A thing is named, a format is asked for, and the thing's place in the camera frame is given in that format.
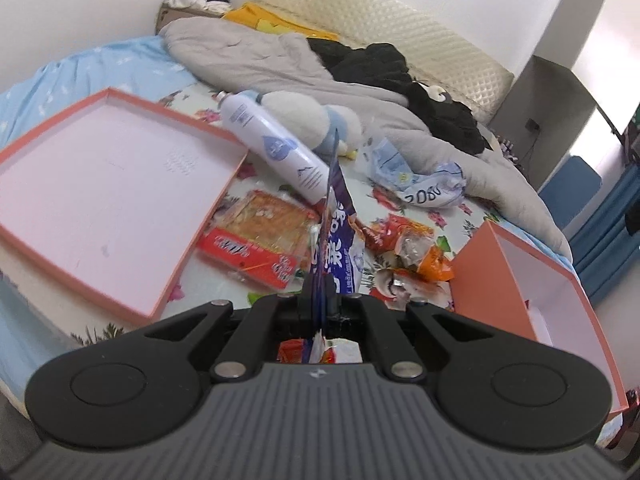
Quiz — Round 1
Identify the blue chair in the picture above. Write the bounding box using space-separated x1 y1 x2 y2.
539 156 602 230

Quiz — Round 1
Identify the grey wardrobe cabinet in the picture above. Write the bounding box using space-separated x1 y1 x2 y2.
489 55 620 190

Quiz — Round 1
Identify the white spray bottle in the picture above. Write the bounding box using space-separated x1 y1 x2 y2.
217 91 329 205

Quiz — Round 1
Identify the red snack packet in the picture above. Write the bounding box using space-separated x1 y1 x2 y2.
198 190 318 290

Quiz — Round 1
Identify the white blue plush toy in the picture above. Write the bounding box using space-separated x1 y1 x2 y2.
255 91 363 159

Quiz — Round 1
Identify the floral tablecloth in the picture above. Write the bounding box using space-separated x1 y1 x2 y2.
69 84 501 351

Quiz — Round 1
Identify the orange snack packet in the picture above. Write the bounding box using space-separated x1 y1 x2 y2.
384 214 454 282

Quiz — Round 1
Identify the cream padded headboard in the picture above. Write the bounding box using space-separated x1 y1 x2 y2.
254 0 514 124

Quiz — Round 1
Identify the pink open gift box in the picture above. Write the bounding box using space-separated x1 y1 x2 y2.
450 221 628 416

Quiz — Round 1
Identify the black clothes pile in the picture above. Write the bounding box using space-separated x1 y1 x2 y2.
308 38 489 155

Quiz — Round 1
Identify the grey duvet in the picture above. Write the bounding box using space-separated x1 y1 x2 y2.
160 18 572 258

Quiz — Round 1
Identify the yellow pillow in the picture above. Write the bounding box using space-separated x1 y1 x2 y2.
224 2 340 41

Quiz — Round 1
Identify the clear blue plastic bag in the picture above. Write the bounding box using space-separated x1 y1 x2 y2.
361 138 420 191

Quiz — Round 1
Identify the crumpled white race bib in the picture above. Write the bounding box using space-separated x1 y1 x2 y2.
396 162 466 209

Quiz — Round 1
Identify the blue purple snack bag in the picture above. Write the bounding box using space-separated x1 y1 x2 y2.
299 129 368 366

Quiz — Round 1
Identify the pink box lid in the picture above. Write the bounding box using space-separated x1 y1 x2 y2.
1 88 247 325

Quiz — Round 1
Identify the blue bed sheet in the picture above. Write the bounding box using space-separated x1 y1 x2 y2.
1 36 196 398

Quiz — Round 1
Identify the black white plush toy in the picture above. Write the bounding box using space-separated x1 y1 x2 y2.
419 82 452 103

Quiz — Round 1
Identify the blue curtain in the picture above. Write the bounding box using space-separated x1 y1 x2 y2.
570 164 639 307

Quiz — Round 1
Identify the cardboard box with clothes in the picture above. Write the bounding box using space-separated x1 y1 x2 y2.
155 0 232 34

